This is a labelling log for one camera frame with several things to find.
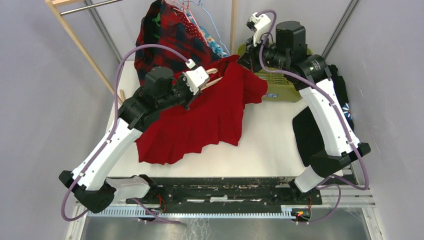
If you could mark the blue floral garment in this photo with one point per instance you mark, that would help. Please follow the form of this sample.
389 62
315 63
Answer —
213 45

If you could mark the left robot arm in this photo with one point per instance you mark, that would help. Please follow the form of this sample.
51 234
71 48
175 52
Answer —
89 182

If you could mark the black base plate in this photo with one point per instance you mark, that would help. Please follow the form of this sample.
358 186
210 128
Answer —
226 195

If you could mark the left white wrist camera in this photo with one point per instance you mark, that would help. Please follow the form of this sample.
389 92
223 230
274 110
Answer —
196 77

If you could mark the red polka dot garment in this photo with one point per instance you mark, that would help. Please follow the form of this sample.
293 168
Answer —
192 28

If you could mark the black garment with flower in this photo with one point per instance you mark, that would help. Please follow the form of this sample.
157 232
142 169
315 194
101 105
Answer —
309 140

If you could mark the red pleated skirt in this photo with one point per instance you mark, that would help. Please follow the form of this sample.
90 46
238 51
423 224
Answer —
213 117

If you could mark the blue wire hanger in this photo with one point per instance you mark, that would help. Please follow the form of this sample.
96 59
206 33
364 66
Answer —
200 4

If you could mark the green plastic basket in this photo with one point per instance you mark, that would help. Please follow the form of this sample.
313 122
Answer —
279 89

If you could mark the green hanger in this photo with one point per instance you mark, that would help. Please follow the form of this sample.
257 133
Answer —
156 26

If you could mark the pink hanger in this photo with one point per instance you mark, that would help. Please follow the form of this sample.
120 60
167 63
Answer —
182 6

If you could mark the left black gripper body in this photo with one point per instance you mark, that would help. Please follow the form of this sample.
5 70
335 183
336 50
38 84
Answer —
184 94

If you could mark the red plaid shirt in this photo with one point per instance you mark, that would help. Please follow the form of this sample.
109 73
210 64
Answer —
173 35

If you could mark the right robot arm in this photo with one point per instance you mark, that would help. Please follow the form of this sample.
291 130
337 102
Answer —
312 78

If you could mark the wooden hanger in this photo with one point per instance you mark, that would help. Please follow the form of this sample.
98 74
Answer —
210 83

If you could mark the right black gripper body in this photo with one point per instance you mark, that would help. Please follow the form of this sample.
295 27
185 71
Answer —
255 65

